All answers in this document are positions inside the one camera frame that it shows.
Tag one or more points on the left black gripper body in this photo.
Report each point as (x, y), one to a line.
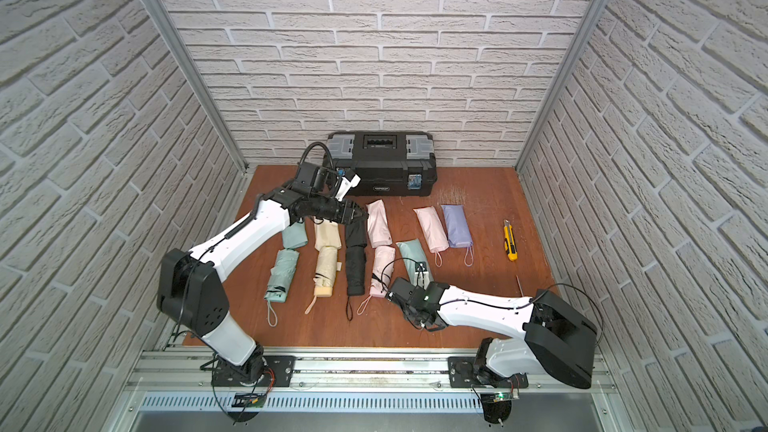
(351, 212)

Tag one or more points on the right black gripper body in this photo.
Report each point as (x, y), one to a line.
(412, 318)

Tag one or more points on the cream umbrella sleeve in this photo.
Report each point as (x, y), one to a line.
(327, 235)

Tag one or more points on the black umbrella sleeve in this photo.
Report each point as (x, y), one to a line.
(356, 230)

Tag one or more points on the mint green sleeved umbrella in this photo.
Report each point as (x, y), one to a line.
(416, 263)

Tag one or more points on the cream sleeved umbrella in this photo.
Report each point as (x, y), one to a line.
(327, 268)

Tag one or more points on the black sleeved umbrella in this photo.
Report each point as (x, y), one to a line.
(355, 266)

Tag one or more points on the light pink sleeved umbrella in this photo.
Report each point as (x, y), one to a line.
(433, 232)

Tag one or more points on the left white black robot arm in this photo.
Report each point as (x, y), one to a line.
(191, 290)

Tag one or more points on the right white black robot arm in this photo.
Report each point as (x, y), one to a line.
(536, 335)

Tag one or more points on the black plastic toolbox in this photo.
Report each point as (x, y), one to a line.
(389, 163)

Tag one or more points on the lavender sleeved umbrella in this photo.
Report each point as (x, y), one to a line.
(458, 232)

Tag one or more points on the yellow black screwdriver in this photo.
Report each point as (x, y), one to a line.
(522, 294)

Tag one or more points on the yellow utility knife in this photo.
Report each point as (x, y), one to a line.
(509, 241)

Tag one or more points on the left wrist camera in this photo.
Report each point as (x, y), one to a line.
(327, 179)

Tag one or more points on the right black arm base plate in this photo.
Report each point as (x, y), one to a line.
(466, 372)

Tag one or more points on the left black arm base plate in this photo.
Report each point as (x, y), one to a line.
(276, 372)

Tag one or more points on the aluminium mounting rail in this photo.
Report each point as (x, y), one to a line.
(334, 380)

